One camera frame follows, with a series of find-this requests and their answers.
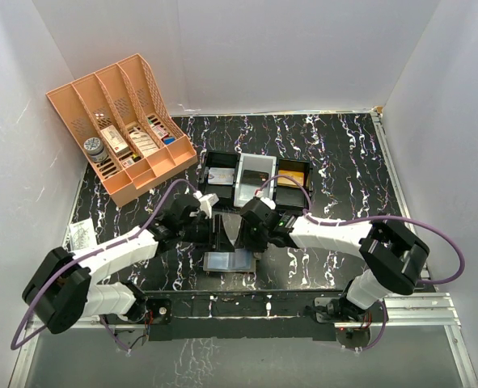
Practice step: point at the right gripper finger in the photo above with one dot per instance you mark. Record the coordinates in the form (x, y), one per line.
(258, 247)
(241, 241)

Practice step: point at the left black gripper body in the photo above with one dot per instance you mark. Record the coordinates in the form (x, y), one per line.
(199, 232)

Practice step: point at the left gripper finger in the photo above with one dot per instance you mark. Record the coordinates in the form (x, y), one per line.
(225, 242)
(216, 228)

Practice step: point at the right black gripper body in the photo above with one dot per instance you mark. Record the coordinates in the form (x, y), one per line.
(250, 234)

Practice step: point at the grey leather card holder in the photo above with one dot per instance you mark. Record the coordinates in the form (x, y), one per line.
(237, 261)

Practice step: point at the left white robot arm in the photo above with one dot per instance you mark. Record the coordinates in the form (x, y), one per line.
(68, 286)

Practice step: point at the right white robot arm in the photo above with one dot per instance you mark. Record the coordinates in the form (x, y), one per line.
(393, 254)

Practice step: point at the black left card tray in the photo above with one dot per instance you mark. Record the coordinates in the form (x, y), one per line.
(218, 159)

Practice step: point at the black card tray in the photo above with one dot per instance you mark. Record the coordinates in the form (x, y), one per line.
(287, 194)
(218, 159)

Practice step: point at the black right card tray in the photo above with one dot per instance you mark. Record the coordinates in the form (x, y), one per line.
(287, 194)

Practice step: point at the white middle card tray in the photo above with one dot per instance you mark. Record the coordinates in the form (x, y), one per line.
(244, 192)

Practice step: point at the silver credit card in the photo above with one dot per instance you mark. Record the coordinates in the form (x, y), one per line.
(222, 176)

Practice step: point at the gold credit card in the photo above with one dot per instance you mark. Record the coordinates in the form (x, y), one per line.
(291, 178)

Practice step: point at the white label card stack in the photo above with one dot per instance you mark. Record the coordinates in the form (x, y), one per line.
(143, 142)

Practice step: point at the blue small object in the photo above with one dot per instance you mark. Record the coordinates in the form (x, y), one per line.
(168, 140)

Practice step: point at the small colourful packet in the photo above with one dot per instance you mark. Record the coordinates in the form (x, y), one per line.
(157, 128)

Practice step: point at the white patterned paper sheet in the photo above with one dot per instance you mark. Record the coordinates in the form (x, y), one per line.
(82, 234)

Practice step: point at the white red box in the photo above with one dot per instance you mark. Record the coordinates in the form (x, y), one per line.
(115, 140)

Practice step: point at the round patterned tin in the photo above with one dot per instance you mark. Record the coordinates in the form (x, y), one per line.
(95, 149)

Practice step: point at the orange plastic file organizer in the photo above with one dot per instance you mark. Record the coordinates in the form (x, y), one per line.
(123, 94)

